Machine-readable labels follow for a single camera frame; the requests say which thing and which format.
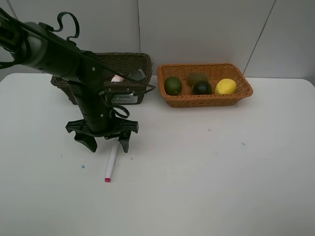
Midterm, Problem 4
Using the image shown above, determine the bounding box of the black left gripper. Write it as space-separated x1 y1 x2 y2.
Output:
65 84 138 153

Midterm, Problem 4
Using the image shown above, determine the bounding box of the white pink-capped marker pen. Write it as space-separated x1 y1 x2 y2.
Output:
104 140 120 183

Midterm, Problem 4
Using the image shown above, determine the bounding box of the pink lotion bottle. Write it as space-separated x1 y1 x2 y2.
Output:
111 75 124 83

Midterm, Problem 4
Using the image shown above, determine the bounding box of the dark green square bottle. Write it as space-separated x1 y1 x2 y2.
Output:
128 69 146 81

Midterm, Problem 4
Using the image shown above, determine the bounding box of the green lime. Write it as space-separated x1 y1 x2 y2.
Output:
164 76 182 96

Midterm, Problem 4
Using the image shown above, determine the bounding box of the brown kiwi fruit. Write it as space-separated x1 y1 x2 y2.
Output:
187 72 209 87

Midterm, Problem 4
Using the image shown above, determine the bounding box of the dark round mangosteen fruit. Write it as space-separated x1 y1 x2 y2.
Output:
192 81 212 95

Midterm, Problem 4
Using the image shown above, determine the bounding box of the yellow lemon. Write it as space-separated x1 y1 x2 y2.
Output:
215 78 237 94

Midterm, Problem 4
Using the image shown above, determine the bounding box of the dark green left robot arm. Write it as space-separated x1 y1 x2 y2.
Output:
0 9 139 152

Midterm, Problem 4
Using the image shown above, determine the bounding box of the dark brown wicker basket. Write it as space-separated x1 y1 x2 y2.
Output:
51 53 153 105

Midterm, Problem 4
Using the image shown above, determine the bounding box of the orange wicker basket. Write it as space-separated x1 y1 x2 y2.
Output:
157 63 253 108

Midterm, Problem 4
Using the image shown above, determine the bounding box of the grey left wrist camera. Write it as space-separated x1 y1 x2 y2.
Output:
106 93 138 105

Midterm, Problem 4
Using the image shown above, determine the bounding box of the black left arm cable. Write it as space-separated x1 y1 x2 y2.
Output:
0 7 157 119

